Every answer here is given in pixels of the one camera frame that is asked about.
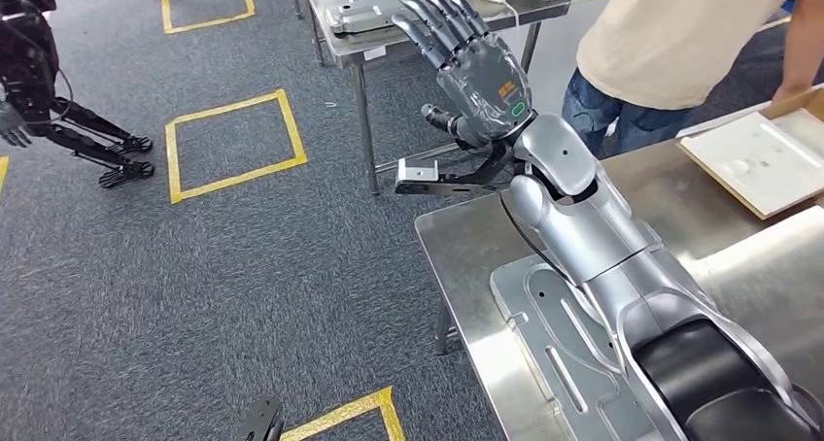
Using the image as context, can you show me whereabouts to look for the stamped sheet metal panel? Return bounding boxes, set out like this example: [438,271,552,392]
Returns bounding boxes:
[324,0,427,37]
[489,254,668,441]

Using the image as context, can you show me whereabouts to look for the open cardboard box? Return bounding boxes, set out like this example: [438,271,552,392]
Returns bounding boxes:
[675,84,824,221]

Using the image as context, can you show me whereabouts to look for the black camera cable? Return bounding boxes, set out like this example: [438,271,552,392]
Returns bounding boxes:
[498,193,581,288]

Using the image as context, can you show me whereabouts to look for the stainless steel workbench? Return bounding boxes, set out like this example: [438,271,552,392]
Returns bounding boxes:
[415,138,824,441]

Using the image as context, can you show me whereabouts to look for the person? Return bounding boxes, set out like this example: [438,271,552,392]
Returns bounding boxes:
[562,0,824,161]

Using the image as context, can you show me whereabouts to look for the stainless steel table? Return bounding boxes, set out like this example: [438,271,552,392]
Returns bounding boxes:
[290,0,572,197]

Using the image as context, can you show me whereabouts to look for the white table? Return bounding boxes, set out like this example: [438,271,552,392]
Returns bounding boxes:
[501,0,619,137]

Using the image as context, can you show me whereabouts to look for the yellow floor tape square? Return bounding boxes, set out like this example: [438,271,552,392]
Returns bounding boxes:
[280,386,407,441]

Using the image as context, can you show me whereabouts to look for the black humanoid robot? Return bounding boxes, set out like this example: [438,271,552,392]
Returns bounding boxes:
[0,0,155,189]

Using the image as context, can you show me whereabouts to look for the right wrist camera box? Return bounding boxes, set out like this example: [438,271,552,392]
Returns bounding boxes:
[396,157,440,186]

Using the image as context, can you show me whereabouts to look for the black camera bracket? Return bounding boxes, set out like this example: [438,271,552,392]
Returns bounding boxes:
[394,140,518,199]

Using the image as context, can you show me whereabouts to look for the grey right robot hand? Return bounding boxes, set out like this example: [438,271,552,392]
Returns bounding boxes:
[391,0,536,150]

